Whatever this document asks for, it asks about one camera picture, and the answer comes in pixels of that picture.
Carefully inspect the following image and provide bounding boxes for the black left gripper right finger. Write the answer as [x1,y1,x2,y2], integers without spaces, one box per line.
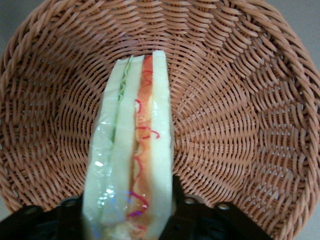
[161,174,273,240]

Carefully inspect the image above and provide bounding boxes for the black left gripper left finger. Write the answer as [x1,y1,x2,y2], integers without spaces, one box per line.
[0,196,85,240]

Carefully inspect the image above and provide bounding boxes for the triangle sandwich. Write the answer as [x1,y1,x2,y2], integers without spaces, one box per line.
[81,49,175,240]

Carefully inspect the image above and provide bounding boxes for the brown round wicker basket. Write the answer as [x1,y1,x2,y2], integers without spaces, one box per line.
[0,0,320,240]

